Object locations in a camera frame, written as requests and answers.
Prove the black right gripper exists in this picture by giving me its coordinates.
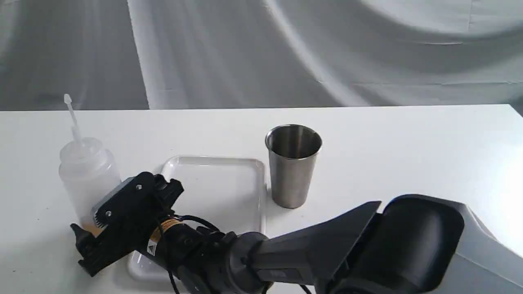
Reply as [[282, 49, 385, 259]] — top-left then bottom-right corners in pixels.
[[70, 172, 184, 277]]

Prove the translucent plastic squeeze bottle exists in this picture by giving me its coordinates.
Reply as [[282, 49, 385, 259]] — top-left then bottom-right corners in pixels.
[[58, 94, 122, 236]]

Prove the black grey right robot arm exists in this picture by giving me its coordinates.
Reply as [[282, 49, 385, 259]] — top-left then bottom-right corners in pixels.
[[71, 172, 522, 294]]

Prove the stainless steel cup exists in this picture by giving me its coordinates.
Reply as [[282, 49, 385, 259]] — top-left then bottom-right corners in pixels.
[[264, 124, 323, 209]]

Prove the white plastic tray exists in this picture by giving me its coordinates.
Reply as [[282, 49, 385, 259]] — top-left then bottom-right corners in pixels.
[[126, 156, 267, 283]]

